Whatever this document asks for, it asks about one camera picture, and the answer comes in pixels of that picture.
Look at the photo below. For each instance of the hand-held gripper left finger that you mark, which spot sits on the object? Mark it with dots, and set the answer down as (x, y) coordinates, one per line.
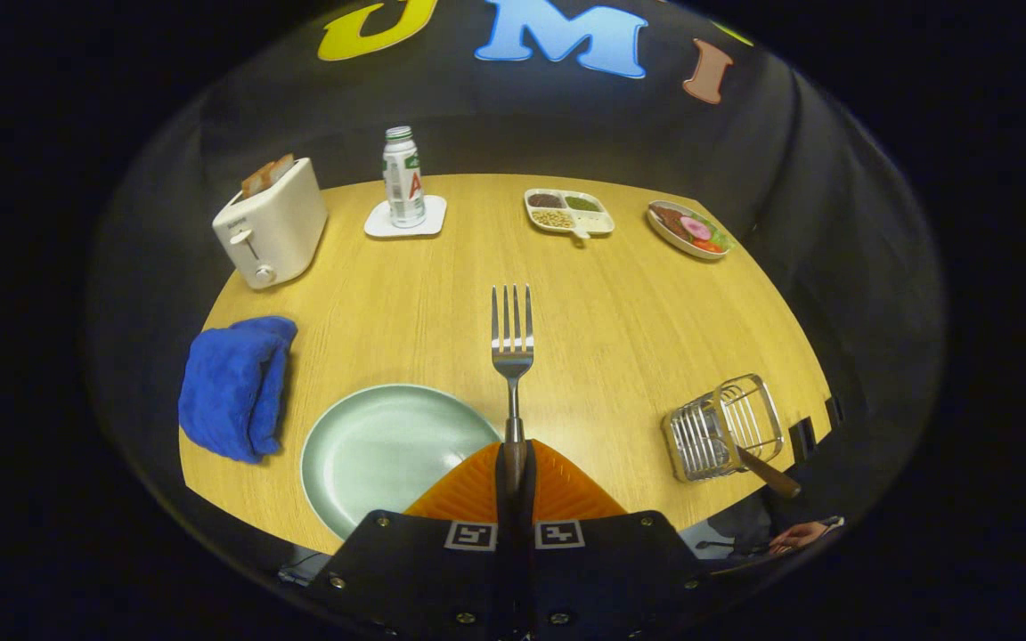
(500, 499)

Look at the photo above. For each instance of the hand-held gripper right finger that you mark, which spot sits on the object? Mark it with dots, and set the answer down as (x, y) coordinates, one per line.
(527, 499)

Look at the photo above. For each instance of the pale green plate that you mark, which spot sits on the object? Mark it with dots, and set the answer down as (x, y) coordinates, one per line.
(379, 454)

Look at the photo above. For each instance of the black table clamp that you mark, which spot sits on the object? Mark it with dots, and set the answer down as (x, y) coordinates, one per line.
(834, 411)
(802, 441)

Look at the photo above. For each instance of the white divided dish with beans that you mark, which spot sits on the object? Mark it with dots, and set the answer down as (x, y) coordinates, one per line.
(566, 212)

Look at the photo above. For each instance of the blue towel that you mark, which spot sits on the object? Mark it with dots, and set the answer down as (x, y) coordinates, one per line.
(232, 387)

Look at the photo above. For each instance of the white square coaster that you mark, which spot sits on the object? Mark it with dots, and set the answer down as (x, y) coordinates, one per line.
(379, 227)

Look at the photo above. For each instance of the white plate of food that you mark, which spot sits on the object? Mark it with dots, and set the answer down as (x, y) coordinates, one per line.
(687, 230)

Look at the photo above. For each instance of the white bottle with green cap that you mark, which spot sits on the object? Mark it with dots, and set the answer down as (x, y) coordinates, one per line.
(403, 182)

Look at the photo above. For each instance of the white toaster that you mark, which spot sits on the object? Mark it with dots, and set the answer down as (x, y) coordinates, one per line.
(277, 236)

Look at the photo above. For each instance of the brown toast slice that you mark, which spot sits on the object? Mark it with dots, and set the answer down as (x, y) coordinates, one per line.
(281, 169)
(256, 181)

